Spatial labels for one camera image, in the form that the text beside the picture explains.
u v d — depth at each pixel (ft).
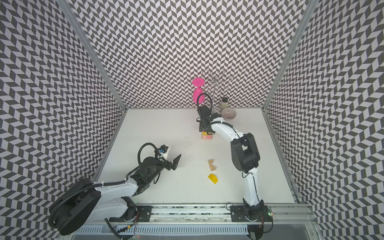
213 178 2.71
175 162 2.49
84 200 1.40
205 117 2.31
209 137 3.25
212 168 2.86
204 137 3.25
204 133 2.83
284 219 2.43
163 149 2.29
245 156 1.75
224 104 3.59
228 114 3.65
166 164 2.32
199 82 3.33
